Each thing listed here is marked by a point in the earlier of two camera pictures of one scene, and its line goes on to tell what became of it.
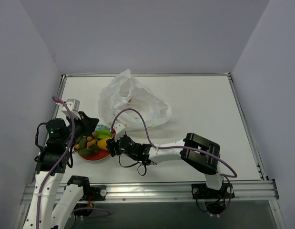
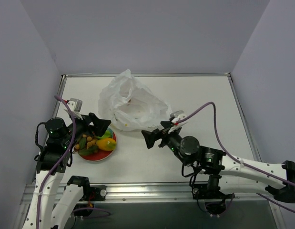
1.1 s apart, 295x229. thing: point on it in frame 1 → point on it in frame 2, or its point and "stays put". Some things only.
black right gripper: (112, 147) → (159, 136)
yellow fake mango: (101, 143) stays put
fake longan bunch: (87, 145) stays put
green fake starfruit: (102, 133) stays put
